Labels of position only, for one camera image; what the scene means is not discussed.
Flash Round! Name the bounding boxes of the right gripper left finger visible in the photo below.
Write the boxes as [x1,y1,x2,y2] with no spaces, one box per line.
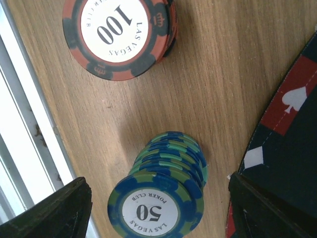
[0,177,92,238]

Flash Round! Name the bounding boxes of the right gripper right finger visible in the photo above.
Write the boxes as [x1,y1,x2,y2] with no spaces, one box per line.
[227,172,317,238]

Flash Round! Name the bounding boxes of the teal blue chip stack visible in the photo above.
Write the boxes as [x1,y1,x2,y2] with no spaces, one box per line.
[107,131,208,238]

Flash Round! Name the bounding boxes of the round red black poker mat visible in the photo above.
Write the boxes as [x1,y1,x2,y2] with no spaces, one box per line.
[225,29,317,238]

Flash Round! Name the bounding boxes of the red black chip stack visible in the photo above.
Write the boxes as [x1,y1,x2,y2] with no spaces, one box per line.
[62,0,178,81]

